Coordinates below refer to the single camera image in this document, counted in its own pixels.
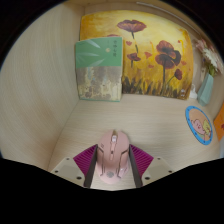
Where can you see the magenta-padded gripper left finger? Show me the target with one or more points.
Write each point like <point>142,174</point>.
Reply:
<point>68,170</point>

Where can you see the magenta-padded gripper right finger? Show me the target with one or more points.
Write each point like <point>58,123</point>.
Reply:
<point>156,168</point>

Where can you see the pink computer mouse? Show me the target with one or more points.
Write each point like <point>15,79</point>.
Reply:
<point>112,156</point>

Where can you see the round blue-rimmed cartoon mouse pad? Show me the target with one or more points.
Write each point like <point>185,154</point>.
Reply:
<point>198,125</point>

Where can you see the pale teal vase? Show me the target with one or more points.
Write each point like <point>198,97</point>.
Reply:
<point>205,90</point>

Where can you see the green and beige book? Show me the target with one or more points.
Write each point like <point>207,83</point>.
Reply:
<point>98,70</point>

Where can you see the yellow poppy flower painting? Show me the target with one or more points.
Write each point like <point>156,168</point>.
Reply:
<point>153,56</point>

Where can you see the pink and white flower bouquet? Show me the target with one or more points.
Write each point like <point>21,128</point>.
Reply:
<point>210,56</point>

